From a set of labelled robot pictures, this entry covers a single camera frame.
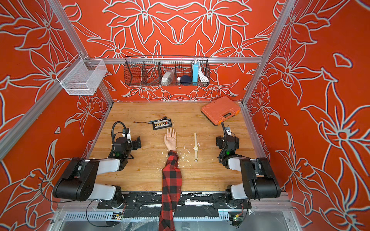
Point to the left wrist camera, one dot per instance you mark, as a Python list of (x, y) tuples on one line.
[(126, 133)]

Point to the clear plastic wall bin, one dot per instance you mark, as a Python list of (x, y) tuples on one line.
[(82, 77)]

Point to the dark blue round object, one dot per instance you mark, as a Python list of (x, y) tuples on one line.
[(186, 80)]

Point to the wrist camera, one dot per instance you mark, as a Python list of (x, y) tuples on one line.
[(126, 133), (228, 131)]

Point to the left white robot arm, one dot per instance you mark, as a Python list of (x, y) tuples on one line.
[(78, 181)]

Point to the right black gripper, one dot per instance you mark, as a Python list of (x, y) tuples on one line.
[(219, 141)]

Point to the beige wrist watch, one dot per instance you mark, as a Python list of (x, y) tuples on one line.
[(195, 147)]

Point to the orange tool case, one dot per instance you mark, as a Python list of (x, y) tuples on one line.
[(220, 110)]

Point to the clear plastic bag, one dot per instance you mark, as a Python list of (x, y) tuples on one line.
[(168, 77)]

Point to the black wire wall basket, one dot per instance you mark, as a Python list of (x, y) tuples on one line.
[(148, 71)]

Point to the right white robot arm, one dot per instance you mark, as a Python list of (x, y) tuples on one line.
[(258, 178)]

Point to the red black plaid sleeve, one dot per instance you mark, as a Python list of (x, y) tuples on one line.
[(171, 192)]

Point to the pale mannequin hand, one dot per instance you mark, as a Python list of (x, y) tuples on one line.
[(170, 140)]

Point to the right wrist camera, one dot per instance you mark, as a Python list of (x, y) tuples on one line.
[(228, 131)]

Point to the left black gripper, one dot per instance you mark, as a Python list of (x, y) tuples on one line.
[(133, 144)]

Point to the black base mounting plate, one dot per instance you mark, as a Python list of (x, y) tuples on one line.
[(218, 200)]

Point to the black charging board yellow connectors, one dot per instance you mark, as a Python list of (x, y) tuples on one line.
[(164, 123)]

